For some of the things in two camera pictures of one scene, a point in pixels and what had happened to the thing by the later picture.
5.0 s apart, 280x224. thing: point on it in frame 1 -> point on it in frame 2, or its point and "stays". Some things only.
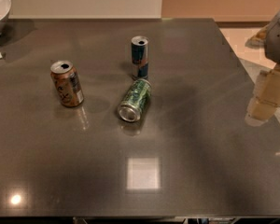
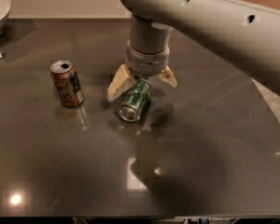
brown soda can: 67,83 stays
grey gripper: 279,37 -> 147,62
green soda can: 135,100 stays
